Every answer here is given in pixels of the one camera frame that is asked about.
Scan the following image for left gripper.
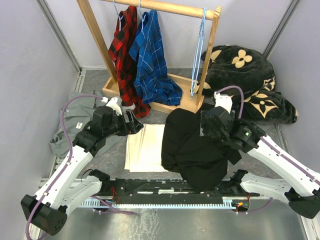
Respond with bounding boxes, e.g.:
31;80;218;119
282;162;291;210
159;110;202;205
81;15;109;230
103;108;144;138

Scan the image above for wooden clothes rack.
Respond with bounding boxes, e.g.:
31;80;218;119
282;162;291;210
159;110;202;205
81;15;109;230
78;0;222;117

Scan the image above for black shirt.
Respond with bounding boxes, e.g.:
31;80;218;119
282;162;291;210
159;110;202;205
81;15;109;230
161;103;242;192

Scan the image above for light blue hangers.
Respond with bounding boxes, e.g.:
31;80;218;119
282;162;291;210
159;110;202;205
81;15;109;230
190;7;207;100

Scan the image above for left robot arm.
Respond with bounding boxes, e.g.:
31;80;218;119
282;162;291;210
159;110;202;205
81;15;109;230
20;104;144;236

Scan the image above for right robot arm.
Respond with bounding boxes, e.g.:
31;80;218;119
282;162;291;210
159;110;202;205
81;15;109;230
200;106;320;219

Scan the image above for blue plaid shirt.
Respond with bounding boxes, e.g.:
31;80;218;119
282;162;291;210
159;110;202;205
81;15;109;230
129;10;183;106

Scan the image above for red plaid shirt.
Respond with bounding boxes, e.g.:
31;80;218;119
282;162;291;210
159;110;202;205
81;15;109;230
108;6;151;118

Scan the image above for blue hanger under red shirt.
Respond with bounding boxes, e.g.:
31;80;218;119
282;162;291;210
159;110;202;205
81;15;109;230
112;0;124;31

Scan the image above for cream folded cloth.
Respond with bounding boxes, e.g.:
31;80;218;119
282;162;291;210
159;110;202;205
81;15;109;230
124;124;167;173

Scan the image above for black floral blanket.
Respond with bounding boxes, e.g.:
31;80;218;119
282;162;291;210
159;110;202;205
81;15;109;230
202;45;298;125

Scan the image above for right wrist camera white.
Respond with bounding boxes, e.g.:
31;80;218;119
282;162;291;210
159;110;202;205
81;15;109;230
214;92;233;114

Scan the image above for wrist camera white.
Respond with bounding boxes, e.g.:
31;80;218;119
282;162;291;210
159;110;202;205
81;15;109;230
214;92;233;114
101;96;123;116

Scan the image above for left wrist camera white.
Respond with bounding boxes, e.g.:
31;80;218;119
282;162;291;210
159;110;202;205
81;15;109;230
101;96;123;116

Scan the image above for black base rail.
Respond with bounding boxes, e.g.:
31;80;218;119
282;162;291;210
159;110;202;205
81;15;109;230
98;178;248;205

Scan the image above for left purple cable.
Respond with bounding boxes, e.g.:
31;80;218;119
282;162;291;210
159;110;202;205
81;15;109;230
25;93;107;240

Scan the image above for purple cable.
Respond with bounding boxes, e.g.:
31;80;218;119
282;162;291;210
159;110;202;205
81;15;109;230
216;85;320;186
25;93;107;240

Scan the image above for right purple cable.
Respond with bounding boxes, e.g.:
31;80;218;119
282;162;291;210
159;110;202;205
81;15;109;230
216;85;320;186

